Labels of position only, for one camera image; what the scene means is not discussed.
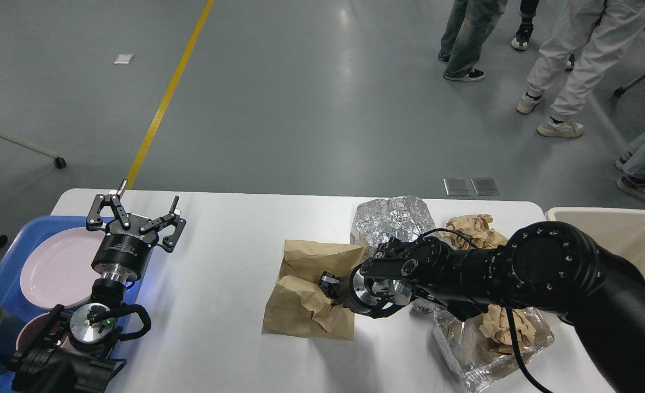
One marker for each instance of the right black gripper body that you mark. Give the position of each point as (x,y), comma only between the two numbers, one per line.
(359,293)

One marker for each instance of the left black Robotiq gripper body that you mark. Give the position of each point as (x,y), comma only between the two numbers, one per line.
(130,252)

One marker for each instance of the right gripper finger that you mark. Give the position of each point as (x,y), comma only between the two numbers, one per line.
(329,284)

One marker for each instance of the brown paper bag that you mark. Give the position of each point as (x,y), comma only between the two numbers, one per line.
(297,306)

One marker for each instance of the pink plate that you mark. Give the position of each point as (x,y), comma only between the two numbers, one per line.
(59,270)

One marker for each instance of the foil sheet top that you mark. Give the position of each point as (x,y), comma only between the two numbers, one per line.
(378,220)

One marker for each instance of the foil sheet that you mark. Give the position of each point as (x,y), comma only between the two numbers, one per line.
(378,220)
(470,356)

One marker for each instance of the pink HOME mug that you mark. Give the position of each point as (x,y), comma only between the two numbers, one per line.
(34,327)

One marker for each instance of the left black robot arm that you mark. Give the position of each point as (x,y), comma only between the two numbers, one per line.
(71,352)

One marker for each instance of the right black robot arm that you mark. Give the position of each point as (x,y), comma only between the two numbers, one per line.
(550,265)

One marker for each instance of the blue plastic tray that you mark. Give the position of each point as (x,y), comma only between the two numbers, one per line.
(29,237)

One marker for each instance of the crumpled brown paper ball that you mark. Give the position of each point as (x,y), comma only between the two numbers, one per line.
(477,229)

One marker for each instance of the brown paper in foil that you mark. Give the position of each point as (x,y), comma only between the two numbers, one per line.
(495,327)

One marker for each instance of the crumpled foil sheet bottom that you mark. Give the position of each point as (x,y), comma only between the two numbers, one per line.
(470,356)

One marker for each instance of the left metal floor plate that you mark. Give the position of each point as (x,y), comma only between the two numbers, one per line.
(457,187)

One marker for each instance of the metal floor plate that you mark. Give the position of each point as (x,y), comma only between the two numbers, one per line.
(457,187)
(484,186)

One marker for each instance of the right metal floor plate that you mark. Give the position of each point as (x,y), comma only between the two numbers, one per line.
(484,186)

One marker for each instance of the beige plastic bin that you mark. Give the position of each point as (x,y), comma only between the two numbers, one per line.
(620,231)

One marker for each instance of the person black hoodie faded jeans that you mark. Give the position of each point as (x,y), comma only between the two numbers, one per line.
(469,25)

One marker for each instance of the tripod stand leg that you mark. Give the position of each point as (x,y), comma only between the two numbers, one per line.
(622,90)

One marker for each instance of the person black red-striped pants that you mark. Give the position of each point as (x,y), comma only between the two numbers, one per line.
(527,11)

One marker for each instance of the person grey sweatpants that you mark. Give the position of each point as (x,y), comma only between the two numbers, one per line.
(601,31)

